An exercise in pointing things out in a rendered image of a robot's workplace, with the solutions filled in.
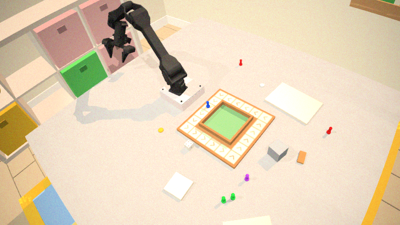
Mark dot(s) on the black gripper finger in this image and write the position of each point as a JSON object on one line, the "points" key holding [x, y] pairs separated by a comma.
{"points": [[109, 50], [124, 56]]}

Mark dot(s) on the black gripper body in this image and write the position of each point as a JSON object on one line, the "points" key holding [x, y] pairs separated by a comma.
{"points": [[118, 41]]}

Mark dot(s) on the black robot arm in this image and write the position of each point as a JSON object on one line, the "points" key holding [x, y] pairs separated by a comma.
{"points": [[171, 69]]}

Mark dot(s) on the orange rectangular block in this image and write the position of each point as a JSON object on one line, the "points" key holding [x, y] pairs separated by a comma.
{"points": [[301, 157]]}

